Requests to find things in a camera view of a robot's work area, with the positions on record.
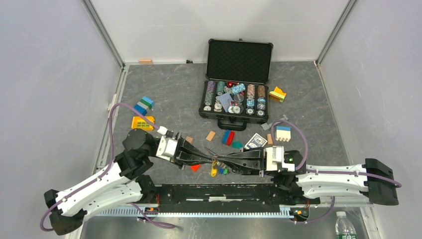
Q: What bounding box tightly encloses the blue playing card box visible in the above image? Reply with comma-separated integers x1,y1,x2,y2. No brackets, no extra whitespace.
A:
244,133,268,149

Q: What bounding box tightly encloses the yellow orange brick pile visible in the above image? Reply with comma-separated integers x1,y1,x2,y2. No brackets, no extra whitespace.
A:
269,87,287,103

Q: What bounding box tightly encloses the blue red brick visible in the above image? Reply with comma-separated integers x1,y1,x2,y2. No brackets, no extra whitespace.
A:
221,129,235,146

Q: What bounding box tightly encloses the yellow window brick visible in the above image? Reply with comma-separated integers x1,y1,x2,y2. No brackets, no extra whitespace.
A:
131,116,154,131

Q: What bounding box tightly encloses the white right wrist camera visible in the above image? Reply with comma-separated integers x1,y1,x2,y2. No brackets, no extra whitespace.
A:
265,146,296,172

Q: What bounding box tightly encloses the blue grey green brick stack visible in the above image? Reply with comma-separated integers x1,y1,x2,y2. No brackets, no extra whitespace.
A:
134,96,155,116

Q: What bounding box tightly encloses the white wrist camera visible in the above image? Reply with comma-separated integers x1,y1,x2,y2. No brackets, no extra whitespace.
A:
265,146,296,172
156,126,178,161

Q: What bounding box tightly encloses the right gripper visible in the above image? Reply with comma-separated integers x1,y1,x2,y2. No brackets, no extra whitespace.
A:
214,147,281,178

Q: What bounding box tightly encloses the wooden block on ledge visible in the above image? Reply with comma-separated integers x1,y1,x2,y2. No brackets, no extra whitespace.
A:
138,59,153,65

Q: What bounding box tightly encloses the blue white brick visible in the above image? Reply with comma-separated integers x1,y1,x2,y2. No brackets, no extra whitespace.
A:
275,126,291,142

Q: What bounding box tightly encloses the grey plastic bolt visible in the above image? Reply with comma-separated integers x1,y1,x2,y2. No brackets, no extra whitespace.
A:
260,115,288,132

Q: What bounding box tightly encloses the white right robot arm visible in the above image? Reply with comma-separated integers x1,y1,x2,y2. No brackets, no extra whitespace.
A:
212,146,399,206

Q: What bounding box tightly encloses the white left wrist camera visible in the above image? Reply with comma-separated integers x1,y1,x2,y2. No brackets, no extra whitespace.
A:
156,126,178,161

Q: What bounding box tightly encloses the orange flat block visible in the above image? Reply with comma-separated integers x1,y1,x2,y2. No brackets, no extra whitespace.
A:
206,130,215,141

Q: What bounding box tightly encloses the black poker chip case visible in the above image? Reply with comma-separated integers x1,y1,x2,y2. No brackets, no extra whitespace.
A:
199,39,273,131

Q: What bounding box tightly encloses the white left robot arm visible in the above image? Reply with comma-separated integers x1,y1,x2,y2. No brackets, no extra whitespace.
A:
40,127,212,236

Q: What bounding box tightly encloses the yellow key tag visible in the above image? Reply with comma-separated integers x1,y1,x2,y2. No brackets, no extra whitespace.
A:
211,165,218,177

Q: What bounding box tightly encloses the plastic water bottle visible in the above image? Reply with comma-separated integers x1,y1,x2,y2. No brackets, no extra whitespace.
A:
335,211,357,239

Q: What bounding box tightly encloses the teal flat piece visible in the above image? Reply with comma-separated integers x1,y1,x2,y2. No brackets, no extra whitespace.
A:
231,141,243,149

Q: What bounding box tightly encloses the small wooden cube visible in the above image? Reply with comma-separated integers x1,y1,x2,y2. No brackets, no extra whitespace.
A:
186,136,194,144

